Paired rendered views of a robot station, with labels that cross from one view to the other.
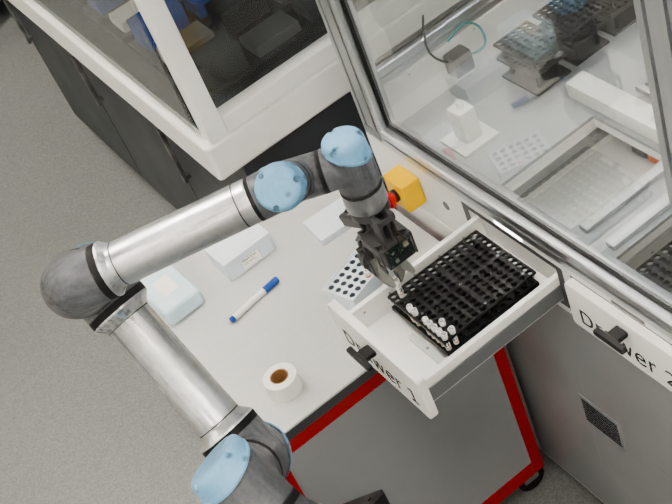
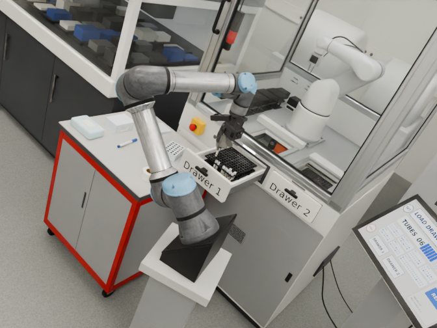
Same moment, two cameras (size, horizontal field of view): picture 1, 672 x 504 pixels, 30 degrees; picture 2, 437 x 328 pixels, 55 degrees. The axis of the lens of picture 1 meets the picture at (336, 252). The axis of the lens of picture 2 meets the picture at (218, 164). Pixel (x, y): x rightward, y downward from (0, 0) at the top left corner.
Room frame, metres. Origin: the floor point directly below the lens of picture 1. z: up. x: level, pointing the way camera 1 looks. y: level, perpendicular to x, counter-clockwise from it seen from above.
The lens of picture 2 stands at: (0.40, 1.09, 1.88)
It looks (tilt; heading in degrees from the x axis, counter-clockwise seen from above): 30 degrees down; 316
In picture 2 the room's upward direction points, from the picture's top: 23 degrees clockwise
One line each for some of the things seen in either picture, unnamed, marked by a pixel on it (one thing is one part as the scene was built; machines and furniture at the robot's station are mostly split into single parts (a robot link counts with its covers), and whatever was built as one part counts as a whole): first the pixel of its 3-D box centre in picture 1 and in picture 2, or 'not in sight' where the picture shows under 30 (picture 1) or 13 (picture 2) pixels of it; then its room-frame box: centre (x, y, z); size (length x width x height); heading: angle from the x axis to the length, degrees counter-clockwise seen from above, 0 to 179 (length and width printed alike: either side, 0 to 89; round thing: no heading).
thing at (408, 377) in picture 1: (381, 357); (204, 174); (1.58, 0.00, 0.87); 0.29 x 0.02 x 0.11; 18
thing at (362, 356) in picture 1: (364, 355); (203, 170); (1.58, 0.03, 0.91); 0.07 x 0.04 x 0.01; 18
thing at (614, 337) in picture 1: (615, 336); (292, 192); (1.38, -0.37, 0.91); 0.07 x 0.04 x 0.01; 18
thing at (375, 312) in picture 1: (468, 294); (230, 166); (1.65, -0.20, 0.86); 0.40 x 0.26 x 0.06; 108
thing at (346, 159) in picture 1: (349, 162); (245, 92); (1.64, -0.08, 1.28); 0.09 x 0.08 x 0.11; 79
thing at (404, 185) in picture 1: (403, 189); (196, 126); (1.99, -0.18, 0.88); 0.07 x 0.05 x 0.07; 18
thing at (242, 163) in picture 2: (464, 295); (229, 165); (1.65, -0.19, 0.87); 0.22 x 0.18 x 0.06; 108
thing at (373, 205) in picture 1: (366, 194); (239, 108); (1.64, -0.09, 1.20); 0.08 x 0.08 x 0.05
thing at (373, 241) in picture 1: (380, 230); (233, 124); (1.63, -0.09, 1.12); 0.09 x 0.08 x 0.12; 18
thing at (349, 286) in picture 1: (357, 280); (172, 150); (1.90, -0.02, 0.78); 0.12 x 0.08 x 0.04; 126
